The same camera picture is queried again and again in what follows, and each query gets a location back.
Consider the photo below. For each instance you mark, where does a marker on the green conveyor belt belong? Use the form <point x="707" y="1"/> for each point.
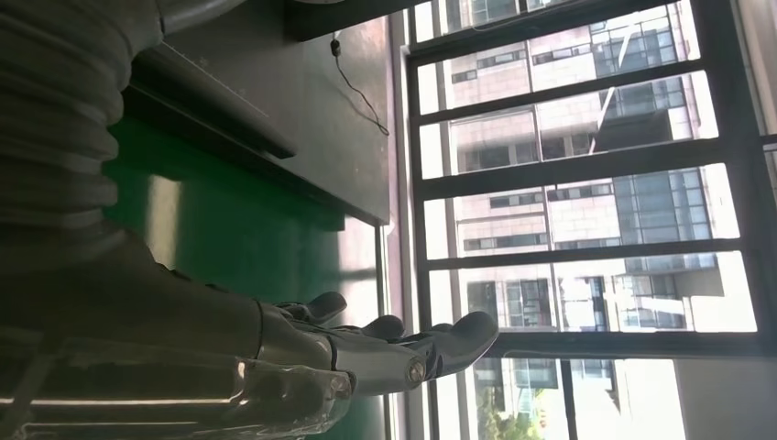
<point x="243" y="243"/>

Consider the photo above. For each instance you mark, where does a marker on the black inbound machine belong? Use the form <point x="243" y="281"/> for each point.
<point x="200" y="103"/>

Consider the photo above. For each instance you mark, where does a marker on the black window frame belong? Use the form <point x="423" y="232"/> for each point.
<point x="576" y="167"/>

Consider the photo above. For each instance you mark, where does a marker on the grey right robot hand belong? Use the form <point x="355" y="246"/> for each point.
<point x="152" y="340"/>

